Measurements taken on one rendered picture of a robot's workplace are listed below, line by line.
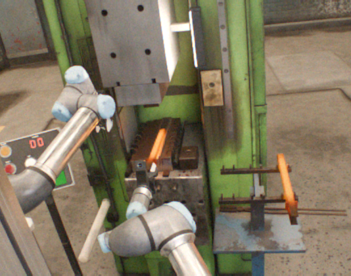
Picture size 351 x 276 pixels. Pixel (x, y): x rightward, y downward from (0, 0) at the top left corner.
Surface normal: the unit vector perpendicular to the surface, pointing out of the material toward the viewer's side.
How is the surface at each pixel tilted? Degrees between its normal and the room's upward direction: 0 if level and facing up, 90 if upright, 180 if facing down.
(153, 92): 90
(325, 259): 0
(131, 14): 90
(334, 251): 0
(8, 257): 90
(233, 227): 0
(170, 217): 26
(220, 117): 90
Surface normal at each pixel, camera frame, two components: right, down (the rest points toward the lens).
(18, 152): 0.20, -0.06
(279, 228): -0.13, -0.86
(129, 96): -0.12, 0.50
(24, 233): 0.95, 0.04
